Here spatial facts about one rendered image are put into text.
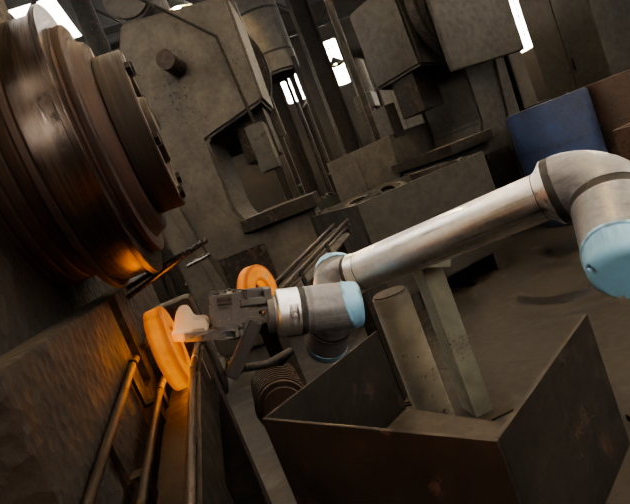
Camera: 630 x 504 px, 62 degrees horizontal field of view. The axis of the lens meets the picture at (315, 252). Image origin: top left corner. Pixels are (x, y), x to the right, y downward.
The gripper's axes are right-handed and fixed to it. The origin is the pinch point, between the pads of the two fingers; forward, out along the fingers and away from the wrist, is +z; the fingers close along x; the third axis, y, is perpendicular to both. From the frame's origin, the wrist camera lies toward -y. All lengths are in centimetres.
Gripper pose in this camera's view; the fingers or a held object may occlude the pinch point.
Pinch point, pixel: (165, 338)
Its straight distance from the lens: 100.5
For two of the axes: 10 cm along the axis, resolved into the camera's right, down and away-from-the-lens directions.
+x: 1.7, 0.5, -9.8
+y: -0.9, -9.9, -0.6
